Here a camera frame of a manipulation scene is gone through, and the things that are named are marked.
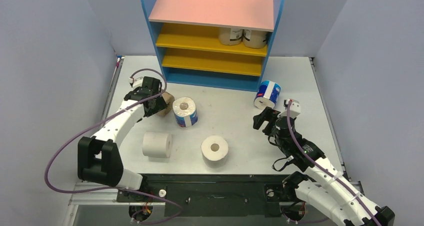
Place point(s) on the white roll centre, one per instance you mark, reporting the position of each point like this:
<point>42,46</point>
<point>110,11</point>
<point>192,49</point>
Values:
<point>214,149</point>

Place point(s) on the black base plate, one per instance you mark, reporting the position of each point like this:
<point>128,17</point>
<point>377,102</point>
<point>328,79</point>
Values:
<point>193,195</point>

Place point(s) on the brown printed paper roll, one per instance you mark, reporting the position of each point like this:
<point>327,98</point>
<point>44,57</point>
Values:
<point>169,99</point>

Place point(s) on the white roll lying left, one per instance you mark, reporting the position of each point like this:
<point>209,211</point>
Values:
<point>157,144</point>

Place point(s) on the blue wrapped roll right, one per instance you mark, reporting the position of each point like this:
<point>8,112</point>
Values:
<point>267,95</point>

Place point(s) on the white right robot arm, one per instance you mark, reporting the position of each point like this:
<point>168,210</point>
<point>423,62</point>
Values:
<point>317,182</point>

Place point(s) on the blue shelf with coloured boards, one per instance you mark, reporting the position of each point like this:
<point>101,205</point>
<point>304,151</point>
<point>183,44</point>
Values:
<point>185,39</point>

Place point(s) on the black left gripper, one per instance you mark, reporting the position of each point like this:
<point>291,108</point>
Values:
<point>160,105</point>

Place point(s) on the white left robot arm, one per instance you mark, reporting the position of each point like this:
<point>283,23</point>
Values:
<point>98,156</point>

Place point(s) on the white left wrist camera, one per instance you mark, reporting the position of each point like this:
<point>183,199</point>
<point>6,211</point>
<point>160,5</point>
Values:
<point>135,82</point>

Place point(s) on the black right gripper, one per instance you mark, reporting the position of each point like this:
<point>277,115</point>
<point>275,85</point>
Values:
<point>269,120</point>

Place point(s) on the blue wrapped roll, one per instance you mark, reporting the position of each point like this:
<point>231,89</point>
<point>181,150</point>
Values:
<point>185,112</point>
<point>267,95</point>

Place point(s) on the blue wrapped roll left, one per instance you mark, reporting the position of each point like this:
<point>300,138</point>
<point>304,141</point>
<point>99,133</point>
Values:
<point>185,112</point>

